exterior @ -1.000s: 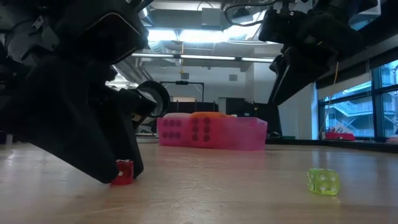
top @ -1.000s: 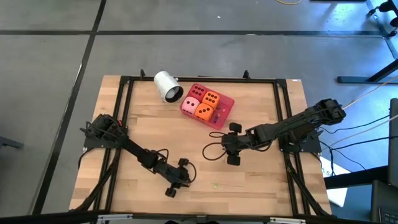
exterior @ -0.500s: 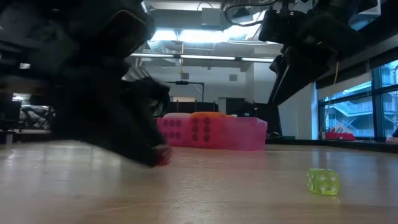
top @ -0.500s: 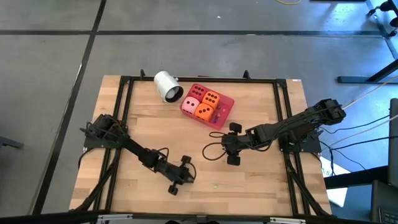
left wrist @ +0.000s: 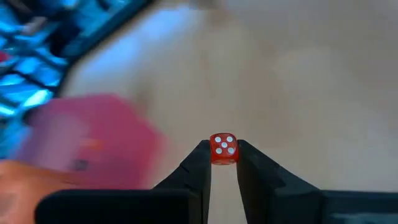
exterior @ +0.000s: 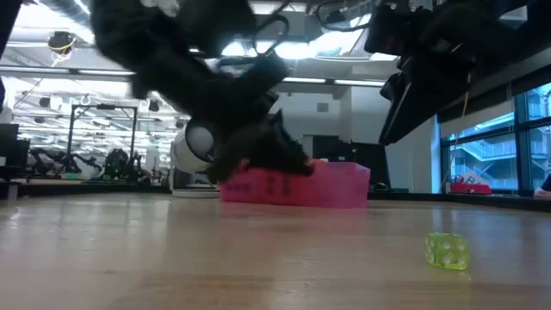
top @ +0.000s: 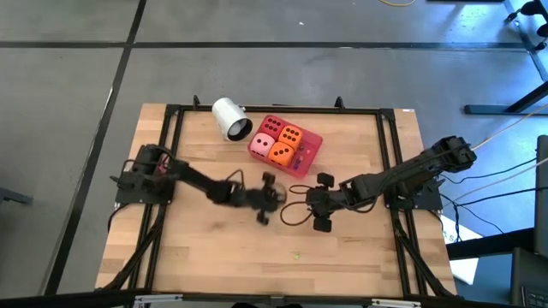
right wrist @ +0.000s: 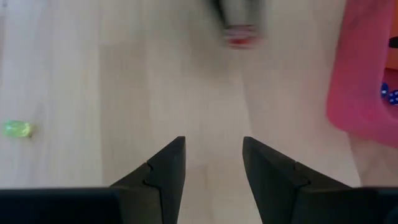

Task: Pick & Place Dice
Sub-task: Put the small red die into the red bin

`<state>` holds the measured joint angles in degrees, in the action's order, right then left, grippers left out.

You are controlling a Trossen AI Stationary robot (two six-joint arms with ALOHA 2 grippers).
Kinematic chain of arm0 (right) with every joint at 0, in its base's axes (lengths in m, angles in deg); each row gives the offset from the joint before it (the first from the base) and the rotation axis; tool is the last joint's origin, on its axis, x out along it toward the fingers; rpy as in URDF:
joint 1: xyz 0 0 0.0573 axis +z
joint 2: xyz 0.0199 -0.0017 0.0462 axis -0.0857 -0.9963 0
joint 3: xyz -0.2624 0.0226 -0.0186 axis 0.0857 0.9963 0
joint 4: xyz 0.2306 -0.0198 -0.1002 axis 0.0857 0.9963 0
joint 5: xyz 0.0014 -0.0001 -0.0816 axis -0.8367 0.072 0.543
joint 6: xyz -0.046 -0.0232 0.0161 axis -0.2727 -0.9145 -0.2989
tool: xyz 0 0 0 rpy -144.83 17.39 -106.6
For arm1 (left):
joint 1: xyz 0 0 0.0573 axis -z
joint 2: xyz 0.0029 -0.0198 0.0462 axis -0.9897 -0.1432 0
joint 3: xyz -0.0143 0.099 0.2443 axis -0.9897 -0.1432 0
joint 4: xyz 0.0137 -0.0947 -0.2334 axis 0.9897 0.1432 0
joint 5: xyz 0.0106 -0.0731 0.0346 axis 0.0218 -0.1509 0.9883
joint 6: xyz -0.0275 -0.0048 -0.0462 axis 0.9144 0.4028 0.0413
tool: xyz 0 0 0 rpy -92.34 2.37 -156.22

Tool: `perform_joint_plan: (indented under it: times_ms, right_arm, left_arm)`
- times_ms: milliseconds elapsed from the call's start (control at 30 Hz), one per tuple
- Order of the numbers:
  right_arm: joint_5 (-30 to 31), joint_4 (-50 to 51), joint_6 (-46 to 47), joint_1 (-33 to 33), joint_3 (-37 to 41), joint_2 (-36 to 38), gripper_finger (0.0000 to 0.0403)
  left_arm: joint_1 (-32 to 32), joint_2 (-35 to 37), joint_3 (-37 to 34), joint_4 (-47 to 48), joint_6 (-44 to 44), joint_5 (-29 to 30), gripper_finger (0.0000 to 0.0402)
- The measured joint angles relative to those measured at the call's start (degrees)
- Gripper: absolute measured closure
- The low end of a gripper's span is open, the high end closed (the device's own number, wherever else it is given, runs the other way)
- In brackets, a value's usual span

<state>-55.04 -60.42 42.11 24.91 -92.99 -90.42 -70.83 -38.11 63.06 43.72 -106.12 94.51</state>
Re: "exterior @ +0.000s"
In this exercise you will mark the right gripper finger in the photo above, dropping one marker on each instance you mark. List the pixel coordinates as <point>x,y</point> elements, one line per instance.
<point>404,109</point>

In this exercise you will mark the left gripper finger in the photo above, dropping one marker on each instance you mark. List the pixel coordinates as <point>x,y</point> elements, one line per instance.
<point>280,153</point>
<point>228,161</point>

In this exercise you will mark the pink translucent plastic bin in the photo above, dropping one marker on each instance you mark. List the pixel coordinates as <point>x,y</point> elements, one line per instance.
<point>336,185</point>

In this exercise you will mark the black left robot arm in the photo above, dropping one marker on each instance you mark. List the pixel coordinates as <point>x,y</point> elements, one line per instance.
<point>150,43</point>

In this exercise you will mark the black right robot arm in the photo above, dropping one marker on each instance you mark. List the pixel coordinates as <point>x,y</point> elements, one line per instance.
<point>486,19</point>

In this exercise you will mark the black background robot arm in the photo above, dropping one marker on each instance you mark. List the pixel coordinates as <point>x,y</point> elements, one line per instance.
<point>116,163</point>
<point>56,157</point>

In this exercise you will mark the white cylindrical cup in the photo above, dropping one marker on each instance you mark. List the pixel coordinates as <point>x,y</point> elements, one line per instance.
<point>193,150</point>

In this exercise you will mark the ceiling light strip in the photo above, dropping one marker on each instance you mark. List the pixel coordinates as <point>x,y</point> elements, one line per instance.
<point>359,82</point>
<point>303,80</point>
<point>103,72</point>

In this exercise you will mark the black background cabinet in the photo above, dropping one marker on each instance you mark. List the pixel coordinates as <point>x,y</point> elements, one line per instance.
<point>366,155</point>

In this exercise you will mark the red box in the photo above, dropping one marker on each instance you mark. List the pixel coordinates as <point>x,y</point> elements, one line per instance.
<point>469,188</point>

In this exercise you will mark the small neon green die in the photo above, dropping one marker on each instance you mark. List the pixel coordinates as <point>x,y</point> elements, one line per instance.
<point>447,252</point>

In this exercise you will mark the black monitor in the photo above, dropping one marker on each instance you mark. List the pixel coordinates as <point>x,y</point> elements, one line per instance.
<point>8,146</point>

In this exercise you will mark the black stand frame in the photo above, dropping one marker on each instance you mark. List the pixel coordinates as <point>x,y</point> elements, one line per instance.
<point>103,106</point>

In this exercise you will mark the black overhead camera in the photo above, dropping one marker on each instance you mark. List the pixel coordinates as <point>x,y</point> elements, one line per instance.
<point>61,41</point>

